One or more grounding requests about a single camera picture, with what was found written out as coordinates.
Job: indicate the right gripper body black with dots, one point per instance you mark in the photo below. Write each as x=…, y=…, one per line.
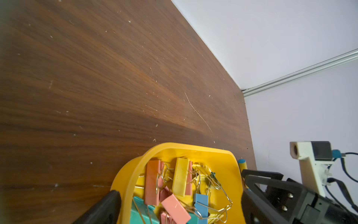
x=300, y=205

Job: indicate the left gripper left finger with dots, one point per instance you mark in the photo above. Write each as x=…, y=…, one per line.
x=105, y=211

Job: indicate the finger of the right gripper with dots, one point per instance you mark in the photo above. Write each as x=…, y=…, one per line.
x=263, y=182

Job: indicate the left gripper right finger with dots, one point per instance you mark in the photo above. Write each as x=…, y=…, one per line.
x=256, y=211

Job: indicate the yellow plastic storage box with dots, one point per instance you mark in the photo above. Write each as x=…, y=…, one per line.
x=212, y=172

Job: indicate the blue binder clip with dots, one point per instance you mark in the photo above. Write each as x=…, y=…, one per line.
x=201, y=205

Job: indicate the teal binder clip in box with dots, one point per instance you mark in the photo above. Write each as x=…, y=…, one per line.
x=142, y=213

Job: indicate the pink binder clip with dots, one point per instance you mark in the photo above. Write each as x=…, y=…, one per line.
x=175, y=209
x=153, y=182

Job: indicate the yellow binder clip in box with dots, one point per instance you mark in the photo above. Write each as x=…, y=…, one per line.
x=180, y=177

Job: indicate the yellow handled garden fork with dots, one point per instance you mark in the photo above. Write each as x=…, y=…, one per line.
x=242, y=164

